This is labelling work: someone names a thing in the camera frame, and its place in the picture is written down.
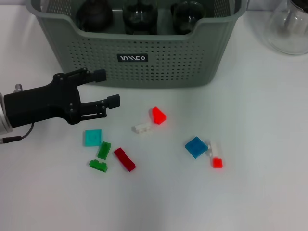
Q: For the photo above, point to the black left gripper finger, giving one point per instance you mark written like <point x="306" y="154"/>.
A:
<point x="113" y="101"/>
<point x="99" y="75"/>

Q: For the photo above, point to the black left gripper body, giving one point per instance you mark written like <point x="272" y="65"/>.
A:
<point x="43" y="106"/>

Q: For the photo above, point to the long white brick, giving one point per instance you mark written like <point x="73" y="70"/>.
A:
<point x="215" y="150"/>

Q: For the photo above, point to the small red brick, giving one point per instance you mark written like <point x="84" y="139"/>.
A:
<point x="217" y="163"/>

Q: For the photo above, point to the grey-green plastic storage bin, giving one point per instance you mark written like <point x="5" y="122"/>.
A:
<point x="168" y="67"/>

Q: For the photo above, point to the small white brick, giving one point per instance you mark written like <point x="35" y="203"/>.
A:
<point x="142" y="127"/>

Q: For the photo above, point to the teal square plate brick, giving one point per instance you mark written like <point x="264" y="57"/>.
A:
<point x="93" y="137"/>

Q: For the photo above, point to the red wedge brick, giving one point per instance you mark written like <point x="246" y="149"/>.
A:
<point x="158" y="116"/>

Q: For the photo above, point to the green flat brick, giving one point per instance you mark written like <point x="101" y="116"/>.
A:
<point x="104" y="150"/>

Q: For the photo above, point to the black teapot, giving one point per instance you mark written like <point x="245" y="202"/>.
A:
<point x="95" y="16"/>

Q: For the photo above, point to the dark red long brick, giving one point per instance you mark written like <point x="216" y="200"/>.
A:
<point x="125" y="160"/>

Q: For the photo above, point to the green notched brick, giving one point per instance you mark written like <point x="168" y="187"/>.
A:
<point x="98" y="166"/>

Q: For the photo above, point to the blue square plate brick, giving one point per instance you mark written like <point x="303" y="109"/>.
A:
<point x="196" y="147"/>

